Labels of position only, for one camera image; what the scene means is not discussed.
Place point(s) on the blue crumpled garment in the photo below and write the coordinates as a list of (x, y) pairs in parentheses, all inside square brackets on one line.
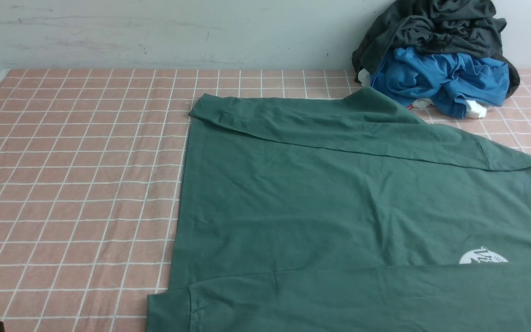
[(406, 75)]

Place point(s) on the pink checkered tablecloth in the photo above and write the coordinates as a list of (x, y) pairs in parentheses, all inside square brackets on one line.
[(91, 175)]

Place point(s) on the green long-sleeved shirt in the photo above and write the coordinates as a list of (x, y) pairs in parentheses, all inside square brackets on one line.
[(349, 215)]

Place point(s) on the dark grey crumpled garment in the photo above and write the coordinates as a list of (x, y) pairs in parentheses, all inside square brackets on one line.
[(436, 27)]

